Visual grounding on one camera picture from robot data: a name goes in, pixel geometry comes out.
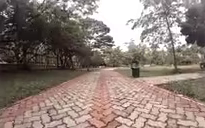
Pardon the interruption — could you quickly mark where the metal fence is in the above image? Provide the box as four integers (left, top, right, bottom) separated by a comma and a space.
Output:
0, 46, 91, 71

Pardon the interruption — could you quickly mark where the large dark tree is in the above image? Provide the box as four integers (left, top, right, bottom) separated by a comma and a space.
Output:
179, 0, 205, 64

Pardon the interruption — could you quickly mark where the red brick path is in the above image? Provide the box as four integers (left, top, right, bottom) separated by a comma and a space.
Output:
0, 68, 205, 128

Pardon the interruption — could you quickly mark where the slender tall tree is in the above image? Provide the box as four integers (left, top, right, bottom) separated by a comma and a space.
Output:
126, 0, 188, 73

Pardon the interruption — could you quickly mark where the row of distant trees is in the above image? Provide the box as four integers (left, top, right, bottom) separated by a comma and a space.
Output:
101, 39, 204, 68

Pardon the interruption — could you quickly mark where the row of dark trees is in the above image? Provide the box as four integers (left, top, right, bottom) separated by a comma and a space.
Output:
0, 0, 116, 71

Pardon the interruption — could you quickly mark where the green grass area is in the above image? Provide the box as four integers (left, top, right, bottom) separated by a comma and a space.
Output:
0, 69, 92, 116
114, 64, 205, 78
156, 73, 205, 107

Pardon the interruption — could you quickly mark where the pale side path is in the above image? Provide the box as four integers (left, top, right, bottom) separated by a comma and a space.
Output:
136, 72, 205, 86

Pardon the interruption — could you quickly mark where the dark rubbish bin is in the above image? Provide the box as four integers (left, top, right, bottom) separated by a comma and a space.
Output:
131, 63, 141, 79

